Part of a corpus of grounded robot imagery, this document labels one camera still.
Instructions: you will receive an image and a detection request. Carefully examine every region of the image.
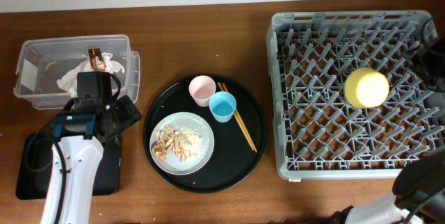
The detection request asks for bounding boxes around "wooden chopstick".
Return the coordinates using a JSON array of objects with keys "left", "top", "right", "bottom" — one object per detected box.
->
[
  {"left": 217, "top": 82, "right": 257, "bottom": 153},
  {"left": 234, "top": 108, "right": 257, "bottom": 153}
]

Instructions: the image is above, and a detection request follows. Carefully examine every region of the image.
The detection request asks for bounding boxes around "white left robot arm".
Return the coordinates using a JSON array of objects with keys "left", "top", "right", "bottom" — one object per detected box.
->
[{"left": 41, "top": 72, "right": 142, "bottom": 223}]

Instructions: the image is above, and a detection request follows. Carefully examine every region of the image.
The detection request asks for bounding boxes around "grey dishwasher rack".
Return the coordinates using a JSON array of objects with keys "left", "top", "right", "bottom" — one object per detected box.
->
[{"left": 266, "top": 10, "right": 444, "bottom": 181}]

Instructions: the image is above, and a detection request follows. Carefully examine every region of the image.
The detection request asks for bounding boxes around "grey round plate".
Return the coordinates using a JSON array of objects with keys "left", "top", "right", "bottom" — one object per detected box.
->
[{"left": 148, "top": 112, "right": 215, "bottom": 175}]

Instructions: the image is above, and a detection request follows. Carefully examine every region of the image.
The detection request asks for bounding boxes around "yellow plastic bowl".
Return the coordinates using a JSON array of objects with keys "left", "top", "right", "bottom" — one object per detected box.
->
[{"left": 344, "top": 67, "right": 389, "bottom": 109}]

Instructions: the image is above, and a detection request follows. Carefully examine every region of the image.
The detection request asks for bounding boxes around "food scraps and rice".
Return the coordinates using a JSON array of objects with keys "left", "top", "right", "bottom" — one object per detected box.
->
[{"left": 151, "top": 125, "right": 207, "bottom": 162}]

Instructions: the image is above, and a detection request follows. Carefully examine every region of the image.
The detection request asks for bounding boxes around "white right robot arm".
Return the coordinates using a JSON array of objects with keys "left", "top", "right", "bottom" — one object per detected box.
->
[{"left": 327, "top": 38, "right": 444, "bottom": 223}]

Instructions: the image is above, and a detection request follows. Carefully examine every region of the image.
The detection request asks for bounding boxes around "clear plastic waste bin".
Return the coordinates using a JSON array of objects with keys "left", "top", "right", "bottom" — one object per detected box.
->
[{"left": 14, "top": 35, "right": 140, "bottom": 110}]

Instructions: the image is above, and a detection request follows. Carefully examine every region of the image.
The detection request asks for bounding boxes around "pink plastic cup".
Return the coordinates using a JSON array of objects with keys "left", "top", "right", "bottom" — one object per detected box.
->
[{"left": 188, "top": 75, "right": 216, "bottom": 107}]

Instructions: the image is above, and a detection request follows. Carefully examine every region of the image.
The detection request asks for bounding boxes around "round black serving tray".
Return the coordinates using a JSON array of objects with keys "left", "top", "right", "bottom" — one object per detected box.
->
[{"left": 143, "top": 74, "right": 267, "bottom": 193}]

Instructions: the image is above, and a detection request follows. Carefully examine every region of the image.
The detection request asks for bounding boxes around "light blue plastic cup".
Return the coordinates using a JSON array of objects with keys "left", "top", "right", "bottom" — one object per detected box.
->
[{"left": 209, "top": 91, "right": 236, "bottom": 123}]

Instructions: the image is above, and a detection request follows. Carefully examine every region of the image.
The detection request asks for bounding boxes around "gold brown snack wrapper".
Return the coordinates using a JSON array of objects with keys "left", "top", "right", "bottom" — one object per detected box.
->
[{"left": 88, "top": 48, "right": 106, "bottom": 72}]

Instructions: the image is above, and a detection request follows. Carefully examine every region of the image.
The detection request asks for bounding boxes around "black rectangular waste tray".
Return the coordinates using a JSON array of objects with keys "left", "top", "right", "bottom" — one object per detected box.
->
[{"left": 15, "top": 134, "right": 122, "bottom": 200}]

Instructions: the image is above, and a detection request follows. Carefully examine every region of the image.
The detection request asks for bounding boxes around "white paper napkin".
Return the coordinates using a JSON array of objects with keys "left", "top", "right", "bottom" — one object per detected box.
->
[{"left": 56, "top": 51, "right": 126, "bottom": 98}]

